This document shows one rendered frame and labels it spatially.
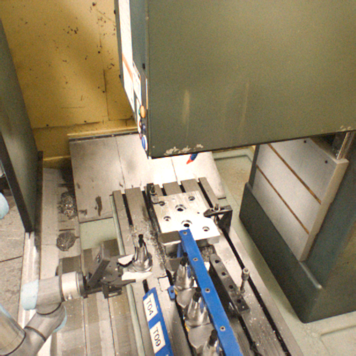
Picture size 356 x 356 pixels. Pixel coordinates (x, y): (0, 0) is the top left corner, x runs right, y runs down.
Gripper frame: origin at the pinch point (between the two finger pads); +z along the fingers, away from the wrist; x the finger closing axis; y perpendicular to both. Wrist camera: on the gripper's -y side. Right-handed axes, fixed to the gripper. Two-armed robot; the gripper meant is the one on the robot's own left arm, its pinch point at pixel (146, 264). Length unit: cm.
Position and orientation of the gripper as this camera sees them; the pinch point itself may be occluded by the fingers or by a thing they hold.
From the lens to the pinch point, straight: 109.9
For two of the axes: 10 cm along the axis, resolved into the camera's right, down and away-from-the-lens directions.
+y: -0.1, 7.7, 6.3
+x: 2.7, 6.1, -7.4
